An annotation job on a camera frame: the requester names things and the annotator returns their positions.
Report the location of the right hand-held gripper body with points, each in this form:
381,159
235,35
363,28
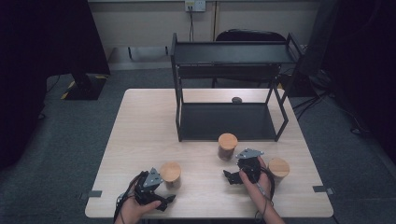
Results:
249,165

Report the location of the dark curtain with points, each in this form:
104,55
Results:
367,62
37,62

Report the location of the person's right hand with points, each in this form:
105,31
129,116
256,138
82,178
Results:
261,191

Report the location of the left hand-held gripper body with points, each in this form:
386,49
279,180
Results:
146,189

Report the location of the small dark grey round object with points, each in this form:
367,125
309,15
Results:
237,100

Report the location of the black stand base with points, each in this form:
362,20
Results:
85,88

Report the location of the white wall socket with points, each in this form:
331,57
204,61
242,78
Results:
195,5

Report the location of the black chair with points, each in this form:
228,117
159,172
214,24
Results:
249,34

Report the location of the person's left hand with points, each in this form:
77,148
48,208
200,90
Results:
134,213

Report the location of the glass jar with wooden lid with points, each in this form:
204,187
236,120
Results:
227,143
279,169
170,172

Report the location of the black metal shelf rack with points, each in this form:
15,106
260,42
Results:
227,121

